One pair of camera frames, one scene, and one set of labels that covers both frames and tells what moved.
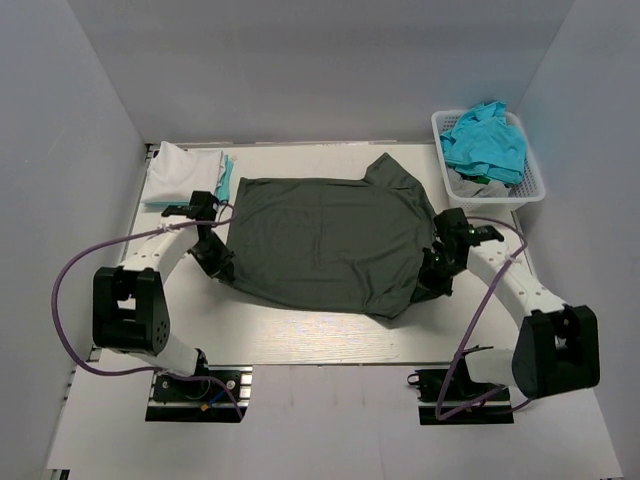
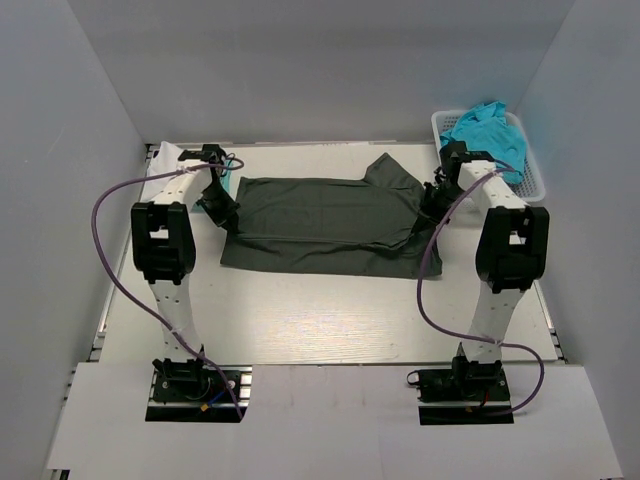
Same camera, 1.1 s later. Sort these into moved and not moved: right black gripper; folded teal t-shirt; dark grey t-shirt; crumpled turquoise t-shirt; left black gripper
Moved: left black gripper; dark grey t-shirt; right black gripper
Not moved: crumpled turquoise t-shirt; folded teal t-shirt
